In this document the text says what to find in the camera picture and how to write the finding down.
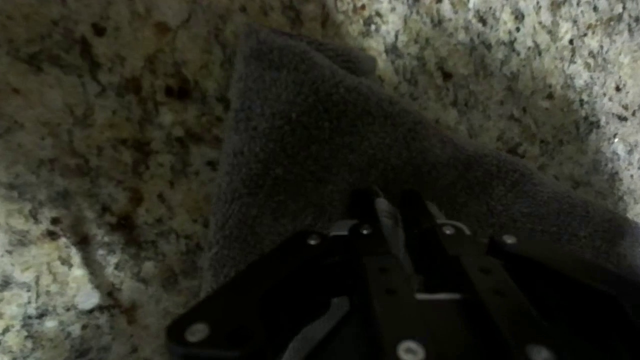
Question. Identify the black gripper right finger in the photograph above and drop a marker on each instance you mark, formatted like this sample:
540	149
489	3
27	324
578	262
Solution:
506	292

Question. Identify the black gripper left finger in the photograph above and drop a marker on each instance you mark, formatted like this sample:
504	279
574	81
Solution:
320	287

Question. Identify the grey terry cloth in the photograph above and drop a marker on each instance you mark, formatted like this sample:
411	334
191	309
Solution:
320	146

